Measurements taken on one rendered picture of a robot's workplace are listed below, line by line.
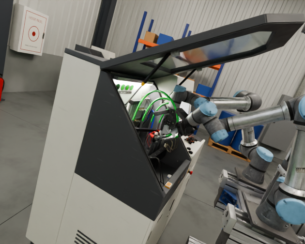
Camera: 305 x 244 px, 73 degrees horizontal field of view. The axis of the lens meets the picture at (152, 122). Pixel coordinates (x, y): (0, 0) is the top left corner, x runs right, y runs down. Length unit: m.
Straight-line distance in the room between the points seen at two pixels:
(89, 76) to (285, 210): 1.14
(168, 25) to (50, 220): 7.42
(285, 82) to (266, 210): 7.12
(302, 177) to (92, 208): 1.11
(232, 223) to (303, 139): 0.53
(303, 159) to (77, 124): 1.14
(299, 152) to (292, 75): 7.22
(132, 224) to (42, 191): 0.71
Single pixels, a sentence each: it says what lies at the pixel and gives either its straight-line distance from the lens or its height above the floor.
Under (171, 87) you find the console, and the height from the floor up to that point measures 1.45.
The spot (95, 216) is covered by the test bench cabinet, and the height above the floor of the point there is 0.60.
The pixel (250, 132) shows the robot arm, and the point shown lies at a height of 1.34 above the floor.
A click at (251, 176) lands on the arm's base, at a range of 1.66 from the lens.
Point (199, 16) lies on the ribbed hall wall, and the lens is 8.13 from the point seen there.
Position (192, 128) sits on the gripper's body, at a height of 1.33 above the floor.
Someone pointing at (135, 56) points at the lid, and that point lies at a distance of 1.09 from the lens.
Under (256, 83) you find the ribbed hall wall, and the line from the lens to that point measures 7.96.
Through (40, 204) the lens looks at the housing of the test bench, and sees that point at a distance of 1.76.
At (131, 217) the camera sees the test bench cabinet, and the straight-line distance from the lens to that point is 1.30.
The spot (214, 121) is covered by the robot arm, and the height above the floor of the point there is 1.42.
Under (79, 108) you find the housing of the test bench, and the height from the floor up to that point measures 1.19.
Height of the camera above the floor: 1.56
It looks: 14 degrees down
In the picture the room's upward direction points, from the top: 19 degrees clockwise
